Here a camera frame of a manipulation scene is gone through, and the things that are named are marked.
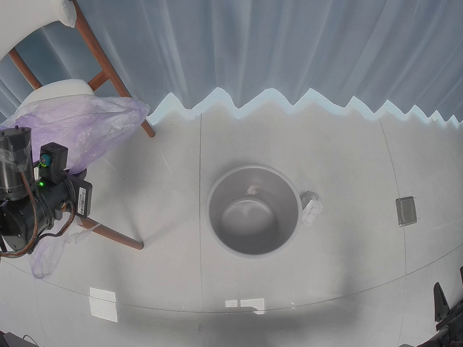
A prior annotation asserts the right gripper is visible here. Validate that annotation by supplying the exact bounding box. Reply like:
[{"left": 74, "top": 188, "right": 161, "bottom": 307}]
[{"left": 433, "top": 265, "right": 463, "bottom": 342}]

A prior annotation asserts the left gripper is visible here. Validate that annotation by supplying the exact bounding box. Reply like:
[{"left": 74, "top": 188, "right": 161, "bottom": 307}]
[{"left": 36, "top": 177, "right": 93, "bottom": 238}]

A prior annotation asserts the purple plastic bag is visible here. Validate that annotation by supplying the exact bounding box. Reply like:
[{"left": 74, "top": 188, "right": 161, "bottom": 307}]
[{"left": 0, "top": 94, "right": 150, "bottom": 279}]

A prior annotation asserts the pale grey trash bin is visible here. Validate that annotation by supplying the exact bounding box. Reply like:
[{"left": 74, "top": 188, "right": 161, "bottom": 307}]
[{"left": 206, "top": 164, "right": 301, "bottom": 259}]

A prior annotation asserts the crumpled white paper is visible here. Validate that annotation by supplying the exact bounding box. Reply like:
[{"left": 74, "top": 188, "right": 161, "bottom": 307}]
[{"left": 301, "top": 191, "right": 323, "bottom": 227}]

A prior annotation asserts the white cushioned wooden chair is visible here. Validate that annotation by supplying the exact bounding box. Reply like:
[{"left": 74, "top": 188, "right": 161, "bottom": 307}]
[{"left": 0, "top": 0, "right": 156, "bottom": 250}]

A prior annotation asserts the blue-grey curtain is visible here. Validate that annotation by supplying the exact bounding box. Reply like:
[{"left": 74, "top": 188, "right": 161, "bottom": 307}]
[{"left": 0, "top": 0, "right": 463, "bottom": 129}]

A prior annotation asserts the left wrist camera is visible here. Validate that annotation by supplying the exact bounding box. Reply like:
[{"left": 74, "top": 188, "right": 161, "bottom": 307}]
[{"left": 39, "top": 142, "right": 69, "bottom": 184}]

